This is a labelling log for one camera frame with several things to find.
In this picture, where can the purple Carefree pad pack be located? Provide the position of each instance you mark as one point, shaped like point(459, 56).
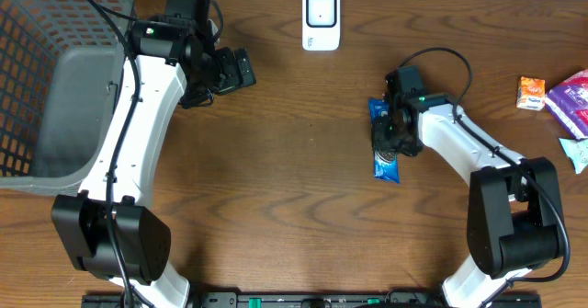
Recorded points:
point(567, 102)

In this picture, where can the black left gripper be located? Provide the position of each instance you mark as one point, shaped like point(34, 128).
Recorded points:
point(243, 69)

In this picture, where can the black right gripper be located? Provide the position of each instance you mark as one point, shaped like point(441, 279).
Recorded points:
point(382, 138)

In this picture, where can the orange tissue packet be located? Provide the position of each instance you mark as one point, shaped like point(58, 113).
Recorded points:
point(531, 93)

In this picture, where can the white barcode scanner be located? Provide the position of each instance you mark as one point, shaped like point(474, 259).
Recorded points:
point(321, 25)

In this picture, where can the blue biscuit packet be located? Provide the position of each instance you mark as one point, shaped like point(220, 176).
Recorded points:
point(385, 164)

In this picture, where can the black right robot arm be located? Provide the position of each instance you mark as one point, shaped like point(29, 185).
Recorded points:
point(515, 220)

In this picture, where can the dark grey plastic basket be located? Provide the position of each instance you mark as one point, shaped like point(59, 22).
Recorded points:
point(61, 70)

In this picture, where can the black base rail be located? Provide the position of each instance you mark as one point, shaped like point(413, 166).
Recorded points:
point(393, 299)

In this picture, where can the mint green wipes packet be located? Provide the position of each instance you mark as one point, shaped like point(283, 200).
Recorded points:
point(576, 151)

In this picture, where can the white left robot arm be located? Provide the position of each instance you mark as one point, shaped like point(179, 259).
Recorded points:
point(108, 227)

